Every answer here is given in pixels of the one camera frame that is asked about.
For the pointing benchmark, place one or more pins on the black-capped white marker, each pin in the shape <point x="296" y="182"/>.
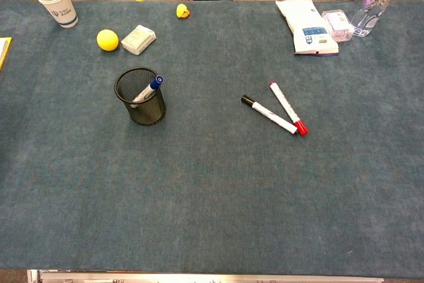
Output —
<point x="265" y="110"/>

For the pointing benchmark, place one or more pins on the black mesh pen holder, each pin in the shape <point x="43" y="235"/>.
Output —
<point x="149" y="112"/>

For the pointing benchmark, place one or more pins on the red-capped white marker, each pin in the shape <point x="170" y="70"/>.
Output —
<point x="285" y="104"/>

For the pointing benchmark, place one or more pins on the blue-capped white marker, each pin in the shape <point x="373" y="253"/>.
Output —
<point x="155" y="84"/>

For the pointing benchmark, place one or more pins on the blue table cloth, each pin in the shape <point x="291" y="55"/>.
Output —
<point x="212" y="197"/>

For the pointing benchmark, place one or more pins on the green tissue pack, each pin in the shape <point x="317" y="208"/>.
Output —
<point x="138" y="39"/>

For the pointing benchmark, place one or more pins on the yellow rubber duck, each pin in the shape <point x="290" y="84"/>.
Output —
<point x="182" y="11"/>

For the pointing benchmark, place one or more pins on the yellow foam ball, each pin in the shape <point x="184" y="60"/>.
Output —
<point x="107" y="40"/>

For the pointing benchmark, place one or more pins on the clear box purple contents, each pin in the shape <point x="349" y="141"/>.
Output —
<point x="338" y="24"/>

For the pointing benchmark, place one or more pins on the white paper cup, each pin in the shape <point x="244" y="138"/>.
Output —
<point x="63" y="11"/>

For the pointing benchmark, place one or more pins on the yellow-edged notebook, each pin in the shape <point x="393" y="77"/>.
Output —
<point x="4" y="51"/>

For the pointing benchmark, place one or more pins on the aluminium rail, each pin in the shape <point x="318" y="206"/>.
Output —
<point x="198" y="277"/>

